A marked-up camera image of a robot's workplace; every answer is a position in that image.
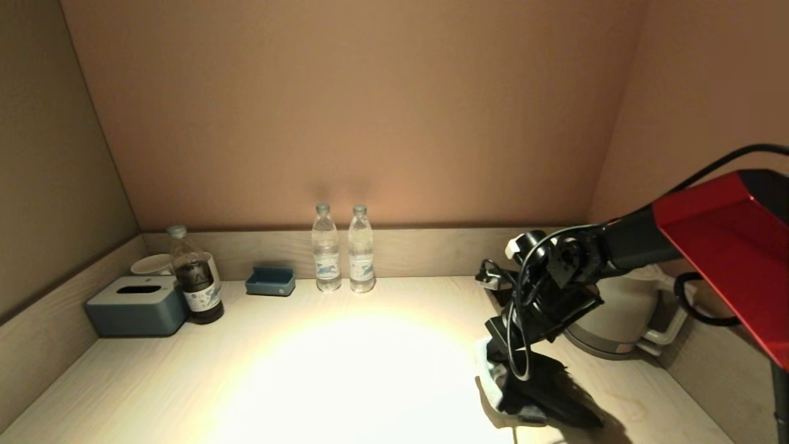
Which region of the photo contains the light blue microfiber cloth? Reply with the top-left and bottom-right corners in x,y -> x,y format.
473,336 -> 606,430

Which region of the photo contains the grey kettle base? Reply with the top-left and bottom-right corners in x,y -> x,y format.
564,327 -> 661,361

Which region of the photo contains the cream electric kettle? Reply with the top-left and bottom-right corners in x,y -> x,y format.
564,265 -> 694,355

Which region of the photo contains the clear water bottle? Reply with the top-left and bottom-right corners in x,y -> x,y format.
312,203 -> 341,292
348,205 -> 376,294

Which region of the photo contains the small blue tray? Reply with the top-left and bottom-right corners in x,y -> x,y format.
245,266 -> 296,297

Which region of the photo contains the dark tea bottle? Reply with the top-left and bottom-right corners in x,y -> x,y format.
168,225 -> 225,325

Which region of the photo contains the white ceramic cup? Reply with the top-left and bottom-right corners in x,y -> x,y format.
131,254 -> 175,276

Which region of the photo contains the blue-grey tissue box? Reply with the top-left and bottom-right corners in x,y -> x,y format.
85,276 -> 190,337

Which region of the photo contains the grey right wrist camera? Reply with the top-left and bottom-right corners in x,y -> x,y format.
476,259 -> 517,292

